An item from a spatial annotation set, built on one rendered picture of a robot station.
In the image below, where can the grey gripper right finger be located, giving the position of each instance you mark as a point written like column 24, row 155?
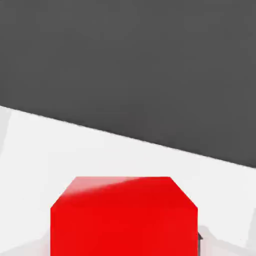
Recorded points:
column 208, row 246

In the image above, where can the small red cube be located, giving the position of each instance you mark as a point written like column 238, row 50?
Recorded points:
column 124, row 220

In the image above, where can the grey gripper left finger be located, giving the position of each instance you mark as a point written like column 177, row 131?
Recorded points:
column 41, row 249

